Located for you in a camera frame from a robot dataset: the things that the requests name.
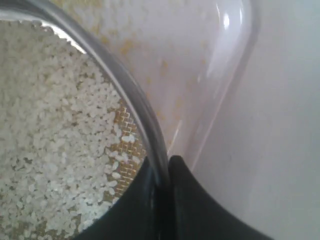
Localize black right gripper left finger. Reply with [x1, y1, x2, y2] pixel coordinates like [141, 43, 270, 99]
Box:
[75, 158, 160, 240]

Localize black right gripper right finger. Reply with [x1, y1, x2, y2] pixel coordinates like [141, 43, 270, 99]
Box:
[165, 155, 271, 240]

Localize round steel mesh sieve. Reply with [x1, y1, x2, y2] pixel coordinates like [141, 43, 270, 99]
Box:
[0, 0, 168, 240]

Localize yellow and white grain mix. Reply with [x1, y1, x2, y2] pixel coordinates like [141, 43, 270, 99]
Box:
[0, 20, 137, 240]

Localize white square plastic tray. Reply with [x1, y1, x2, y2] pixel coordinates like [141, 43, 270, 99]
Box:
[56, 0, 254, 168]

